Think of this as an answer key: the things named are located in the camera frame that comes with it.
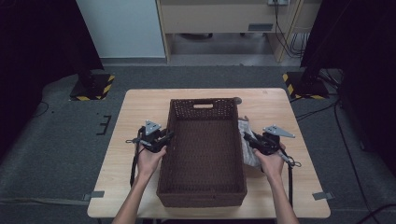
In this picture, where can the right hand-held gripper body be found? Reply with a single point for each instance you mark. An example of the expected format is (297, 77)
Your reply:
(271, 144)

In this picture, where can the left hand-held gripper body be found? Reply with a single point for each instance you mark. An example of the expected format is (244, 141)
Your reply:
(152, 141)

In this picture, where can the grey striped cloth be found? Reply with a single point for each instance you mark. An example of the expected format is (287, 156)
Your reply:
(249, 155)

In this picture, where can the brown woven basket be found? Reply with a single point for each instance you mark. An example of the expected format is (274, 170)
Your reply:
(202, 155)

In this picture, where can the person's right hand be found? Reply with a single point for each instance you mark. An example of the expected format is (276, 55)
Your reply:
(272, 166)

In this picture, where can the person's left hand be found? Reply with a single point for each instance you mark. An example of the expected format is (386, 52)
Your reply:
(149, 163)

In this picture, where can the round black table grommet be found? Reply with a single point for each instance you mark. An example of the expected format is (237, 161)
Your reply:
(238, 99)

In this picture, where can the black yellow striped stand base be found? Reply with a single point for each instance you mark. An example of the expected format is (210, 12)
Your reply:
(93, 88)
(306, 87)

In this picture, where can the grey tape strip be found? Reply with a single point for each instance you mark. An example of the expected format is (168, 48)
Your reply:
(93, 195)
(323, 196)

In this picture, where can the white board panel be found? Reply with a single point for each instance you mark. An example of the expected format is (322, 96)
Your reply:
(121, 28)

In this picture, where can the beige wooden cabinet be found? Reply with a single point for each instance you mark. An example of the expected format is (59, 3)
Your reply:
(218, 18)

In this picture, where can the black curtain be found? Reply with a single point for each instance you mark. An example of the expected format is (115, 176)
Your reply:
(37, 46)
(364, 46)

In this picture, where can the white power strip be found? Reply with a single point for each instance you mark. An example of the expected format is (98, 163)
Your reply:
(278, 2)

